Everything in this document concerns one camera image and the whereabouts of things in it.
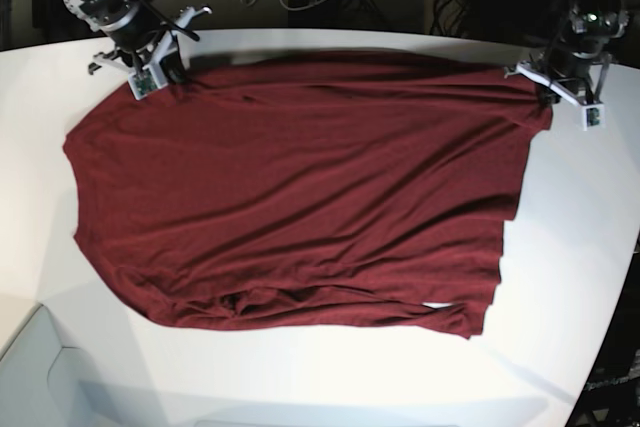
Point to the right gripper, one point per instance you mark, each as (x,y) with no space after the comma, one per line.
(151,61)

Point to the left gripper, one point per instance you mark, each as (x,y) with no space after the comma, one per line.
(575,79)

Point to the dark red t-shirt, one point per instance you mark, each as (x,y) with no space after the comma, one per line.
(356,188)

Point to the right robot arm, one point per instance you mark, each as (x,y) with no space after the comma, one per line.
(111,17)

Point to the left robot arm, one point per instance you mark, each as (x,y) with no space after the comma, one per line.
(586,27)

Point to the white bin at corner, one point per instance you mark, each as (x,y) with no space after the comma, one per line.
(45,383)

